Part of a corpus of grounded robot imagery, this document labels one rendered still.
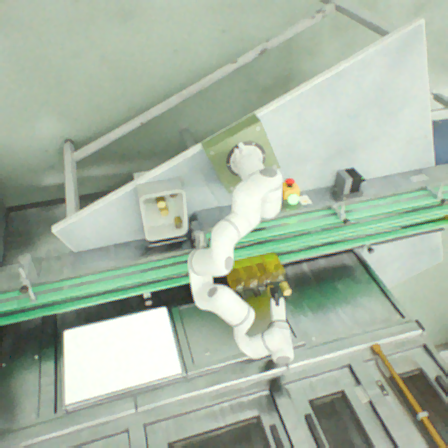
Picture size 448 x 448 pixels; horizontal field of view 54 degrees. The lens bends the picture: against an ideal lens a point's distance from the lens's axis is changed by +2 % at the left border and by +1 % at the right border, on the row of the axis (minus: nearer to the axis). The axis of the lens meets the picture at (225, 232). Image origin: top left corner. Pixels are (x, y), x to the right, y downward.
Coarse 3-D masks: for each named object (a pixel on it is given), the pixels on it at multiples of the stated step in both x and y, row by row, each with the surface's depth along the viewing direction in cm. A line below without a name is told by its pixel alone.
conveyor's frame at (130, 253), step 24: (432, 168) 207; (312, 192) 193; (336, 192) 193; (384, 192) 192; (216, 216) 180; (144, 240) 184; (192, 240) 183; (48, 264) 173; (72, 264) 173; (96, 264) 173; (120, 264) 173; (0, 288) 164
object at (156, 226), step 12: (168, 192) 163; (180, 192) 164; (144, 204) 171; (168, 204) 175; (180, 204) 173; (144, 216) 166; (156, 216) 177; (168, 216) 179; (180, 216) 179; (144, 228) 170; (156, 228) 179; (168, 228) 179
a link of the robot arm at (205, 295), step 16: (192, 256) 135; (192, 272) 137; (192, 288) 137; (208, 288) 134; (224, 288) 131; (208, 304) 131; (224, 304) 129; (240, 304) 133; (224, 320) 135; (240, 320) 133
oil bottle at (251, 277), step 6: (246, 258) 180; (240, 264) 177; (246, 264) 177; (252, 264) 177; (246, 270) 175; (252, 270) 175; (246, 276) 172; (252, 276) 172; (258, 276) 173; (246, 282) 172; (252, 282) 171; (258, 282) 172; (246, 288) 174
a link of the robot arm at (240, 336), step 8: (248, 312) 135; (248, 320) 135; (240, 328) 135; (240, 336) 138; (256, 336) 146; (240, 344) 141; (248, 344) 145; (256, 344) 144; (264, 344) 143; (248, 352) 144; (256, 352) 144; (264, 352) 143
